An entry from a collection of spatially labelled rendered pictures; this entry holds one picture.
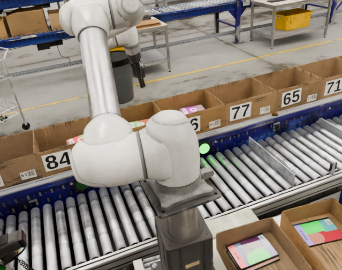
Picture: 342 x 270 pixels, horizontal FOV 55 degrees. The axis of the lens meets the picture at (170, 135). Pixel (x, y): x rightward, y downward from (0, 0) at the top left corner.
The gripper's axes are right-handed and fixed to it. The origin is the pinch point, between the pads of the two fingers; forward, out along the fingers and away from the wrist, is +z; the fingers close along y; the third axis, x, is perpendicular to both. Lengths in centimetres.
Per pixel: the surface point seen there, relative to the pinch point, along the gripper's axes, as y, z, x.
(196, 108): -14.1, 32.1, -28.2
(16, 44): 407, 79, -32
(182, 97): -4.1, 25.2, -26.3
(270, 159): -73, 48, -31
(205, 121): -32.7, 29.2, -18.7
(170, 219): -94, -7, 59
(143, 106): 5.7, 21.0, 0.4
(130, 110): 8.8, 20.2, 8.9
